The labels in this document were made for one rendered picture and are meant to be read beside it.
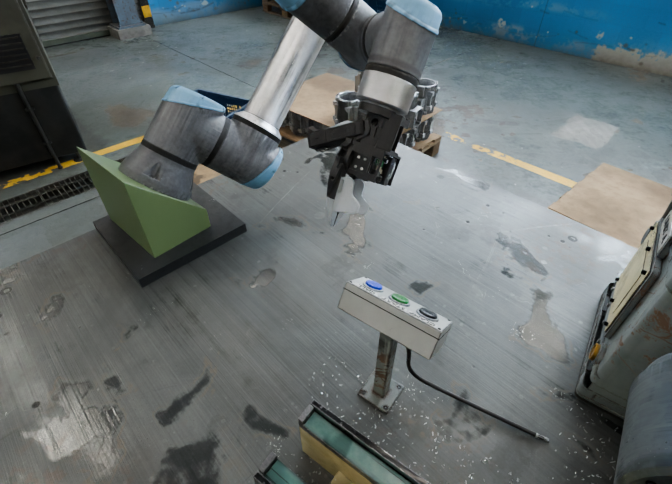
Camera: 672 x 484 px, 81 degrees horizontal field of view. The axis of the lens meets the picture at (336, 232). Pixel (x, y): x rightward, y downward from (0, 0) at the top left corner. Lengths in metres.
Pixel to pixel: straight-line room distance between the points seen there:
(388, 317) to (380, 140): 0.28
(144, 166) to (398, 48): 0.71
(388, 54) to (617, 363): 0.66
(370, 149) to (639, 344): 0.55
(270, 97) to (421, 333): 0.79
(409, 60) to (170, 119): 0.66
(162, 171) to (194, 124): 0.14
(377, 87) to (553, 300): 0.72
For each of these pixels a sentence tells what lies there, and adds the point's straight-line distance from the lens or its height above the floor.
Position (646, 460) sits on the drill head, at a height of 1.08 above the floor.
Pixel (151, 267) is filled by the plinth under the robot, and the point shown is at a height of 0.83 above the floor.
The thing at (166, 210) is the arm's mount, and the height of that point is 0.95.
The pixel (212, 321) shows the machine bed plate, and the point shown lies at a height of 0.80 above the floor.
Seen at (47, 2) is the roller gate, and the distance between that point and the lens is 6.87.
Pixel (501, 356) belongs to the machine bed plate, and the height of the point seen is 0.80.
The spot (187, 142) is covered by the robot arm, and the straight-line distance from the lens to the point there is 1.11.
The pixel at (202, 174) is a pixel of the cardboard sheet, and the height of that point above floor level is 0.01.
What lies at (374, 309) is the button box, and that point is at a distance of 0.64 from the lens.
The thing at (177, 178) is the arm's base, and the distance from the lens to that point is 1.12.
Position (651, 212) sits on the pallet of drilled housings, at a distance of 2.95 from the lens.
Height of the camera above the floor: 1.57
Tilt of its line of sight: 41 degrees down
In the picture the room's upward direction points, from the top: straight up
